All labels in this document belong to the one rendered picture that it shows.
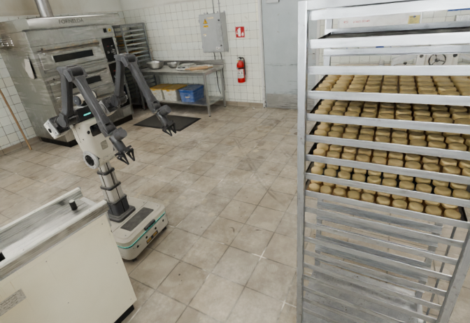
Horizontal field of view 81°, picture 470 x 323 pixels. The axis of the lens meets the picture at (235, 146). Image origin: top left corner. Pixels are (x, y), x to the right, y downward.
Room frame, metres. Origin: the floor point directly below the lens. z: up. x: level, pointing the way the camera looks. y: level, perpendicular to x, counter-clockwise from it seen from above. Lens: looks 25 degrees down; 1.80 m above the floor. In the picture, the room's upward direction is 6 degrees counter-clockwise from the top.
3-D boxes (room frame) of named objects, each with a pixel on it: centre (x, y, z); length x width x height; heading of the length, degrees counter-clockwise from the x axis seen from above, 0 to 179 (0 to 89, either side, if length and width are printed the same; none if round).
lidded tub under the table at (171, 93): (6.12, 1.18, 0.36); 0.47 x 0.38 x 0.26; 149
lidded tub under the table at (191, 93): (5.89, 0.80, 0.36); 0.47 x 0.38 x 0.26; 151
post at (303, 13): (1.01, -0.27, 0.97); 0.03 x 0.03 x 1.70; 60
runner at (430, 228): (1.23, -0.75, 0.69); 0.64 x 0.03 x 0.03; 60
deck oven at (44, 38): (5.20, 2.73, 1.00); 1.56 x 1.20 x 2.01; 149
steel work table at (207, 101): (6.04, 1.06, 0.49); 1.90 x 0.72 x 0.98; 59
